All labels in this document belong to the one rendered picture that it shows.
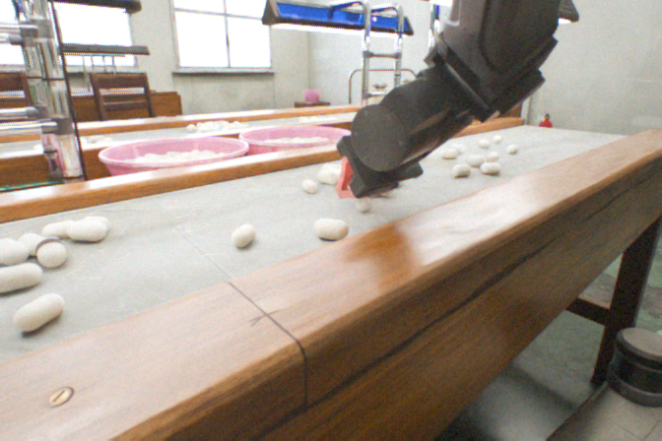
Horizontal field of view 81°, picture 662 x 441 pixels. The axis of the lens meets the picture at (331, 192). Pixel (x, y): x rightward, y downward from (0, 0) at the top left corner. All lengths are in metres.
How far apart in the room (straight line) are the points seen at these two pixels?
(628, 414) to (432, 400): 0.37
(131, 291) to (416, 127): 0.26
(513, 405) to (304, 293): 1.14
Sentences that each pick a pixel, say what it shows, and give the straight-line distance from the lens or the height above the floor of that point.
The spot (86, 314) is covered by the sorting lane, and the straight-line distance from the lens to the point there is 0.35.
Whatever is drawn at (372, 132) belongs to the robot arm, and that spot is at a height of 0.86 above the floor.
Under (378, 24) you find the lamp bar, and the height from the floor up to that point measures 1.07.
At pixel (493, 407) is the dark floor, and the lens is 1.34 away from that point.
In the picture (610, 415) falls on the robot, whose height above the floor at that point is 0.47.
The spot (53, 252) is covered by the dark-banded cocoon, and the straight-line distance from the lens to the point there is 0.42.
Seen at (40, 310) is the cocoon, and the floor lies 0.75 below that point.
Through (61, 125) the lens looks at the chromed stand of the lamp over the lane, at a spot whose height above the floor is 0.84.
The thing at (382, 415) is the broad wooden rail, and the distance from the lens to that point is 0.33.
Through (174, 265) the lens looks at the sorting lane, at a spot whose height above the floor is 0.74.
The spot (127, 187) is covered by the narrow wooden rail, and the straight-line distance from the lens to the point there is 0.60.
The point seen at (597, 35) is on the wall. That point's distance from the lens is 4.96.
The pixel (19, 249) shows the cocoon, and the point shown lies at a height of 0.76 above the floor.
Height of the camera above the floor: 0.91
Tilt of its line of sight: 17 degrees down
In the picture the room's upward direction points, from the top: straight up
